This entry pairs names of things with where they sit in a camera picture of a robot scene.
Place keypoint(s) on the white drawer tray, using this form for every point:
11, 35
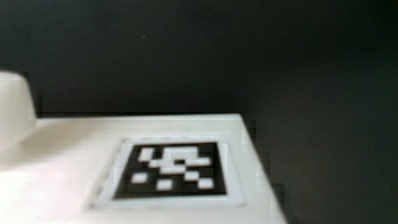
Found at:
126, 170

